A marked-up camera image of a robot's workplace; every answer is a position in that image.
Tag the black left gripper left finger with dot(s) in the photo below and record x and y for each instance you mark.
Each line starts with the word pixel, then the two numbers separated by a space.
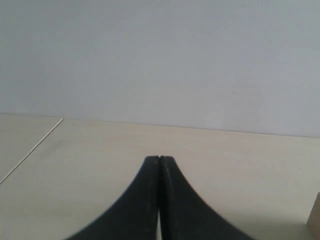
pixel 134 216

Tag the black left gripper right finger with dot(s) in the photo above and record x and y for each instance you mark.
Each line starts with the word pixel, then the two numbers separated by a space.
pixel 183 214

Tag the large wooden cube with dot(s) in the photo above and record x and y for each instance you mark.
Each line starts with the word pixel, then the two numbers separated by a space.
pixel 313 222

